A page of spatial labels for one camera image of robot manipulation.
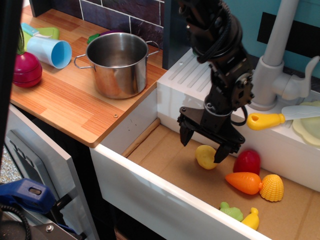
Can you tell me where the yellow toy banana piece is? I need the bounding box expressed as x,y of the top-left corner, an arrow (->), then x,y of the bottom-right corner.
241,207 -> 260,230

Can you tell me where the grey toy faucet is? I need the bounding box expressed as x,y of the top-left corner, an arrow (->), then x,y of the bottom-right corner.
250,0 -> 320,111

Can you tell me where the yellow toy corn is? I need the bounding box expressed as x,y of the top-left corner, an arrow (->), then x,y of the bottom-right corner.
259,174 -> 284,202

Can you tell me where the light blue plastic cup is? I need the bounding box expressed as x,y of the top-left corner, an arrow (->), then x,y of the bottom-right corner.
26,36 -> 72,69

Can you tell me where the green toy cutting board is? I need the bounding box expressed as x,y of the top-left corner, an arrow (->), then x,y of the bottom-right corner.
23,27 -> 60,51

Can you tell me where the black camera frame post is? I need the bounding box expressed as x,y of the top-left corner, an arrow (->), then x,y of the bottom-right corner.
0,0 -> 25,186

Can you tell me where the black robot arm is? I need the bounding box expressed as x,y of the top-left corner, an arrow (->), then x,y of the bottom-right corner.
177,0 -> 254,164

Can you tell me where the yellow toy potato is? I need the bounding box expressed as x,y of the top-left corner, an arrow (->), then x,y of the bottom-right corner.
195,145 -> 218,170

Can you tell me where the black metal bracket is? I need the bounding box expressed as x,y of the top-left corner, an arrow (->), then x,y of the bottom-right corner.
29,222 -> 87,240

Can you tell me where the teal handled toy knife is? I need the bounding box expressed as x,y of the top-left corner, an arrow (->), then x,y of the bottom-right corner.
20,22 -> 52,38

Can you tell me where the orange toy carrot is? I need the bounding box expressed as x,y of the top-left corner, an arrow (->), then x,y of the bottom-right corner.
225,172 -> 263,195

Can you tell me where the purple toy eggplant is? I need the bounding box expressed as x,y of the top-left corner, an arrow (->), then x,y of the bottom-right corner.
86,29 -> 123,44

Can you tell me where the green toy lettuce piece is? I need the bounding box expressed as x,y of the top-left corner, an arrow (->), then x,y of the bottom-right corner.
219,201 -> 244,222

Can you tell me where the yellow handled toy knife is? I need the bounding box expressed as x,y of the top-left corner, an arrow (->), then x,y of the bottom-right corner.
246,105 -> 320,131

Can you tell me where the magenta wooden toy radish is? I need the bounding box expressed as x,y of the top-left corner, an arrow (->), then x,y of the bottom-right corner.
12,27 -> 43,88

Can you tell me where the pale green toy plate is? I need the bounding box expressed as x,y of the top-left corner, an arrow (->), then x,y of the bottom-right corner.
292,116 -> 320,148

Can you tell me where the black braided cable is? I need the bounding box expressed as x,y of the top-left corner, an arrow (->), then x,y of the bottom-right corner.
0,203 -> 32,240

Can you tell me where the stainless steel pot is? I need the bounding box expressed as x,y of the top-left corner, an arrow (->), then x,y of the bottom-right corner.
73,32 -> 160,100

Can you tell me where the grey oven door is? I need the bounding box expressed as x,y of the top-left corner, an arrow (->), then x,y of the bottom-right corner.
4,104 -> 99,240

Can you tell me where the white toy sink basin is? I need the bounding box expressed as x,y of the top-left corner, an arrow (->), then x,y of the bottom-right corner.
91,51 -> 320,240

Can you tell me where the blue plastic clamp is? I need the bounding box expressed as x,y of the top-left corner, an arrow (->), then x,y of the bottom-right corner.
0,178 -> 56,214

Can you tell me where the red toy pepper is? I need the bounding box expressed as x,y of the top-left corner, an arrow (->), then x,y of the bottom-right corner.
233,149 -> 261,175

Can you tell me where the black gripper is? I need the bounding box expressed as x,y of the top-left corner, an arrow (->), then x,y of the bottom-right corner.
177,106 -> 245,164

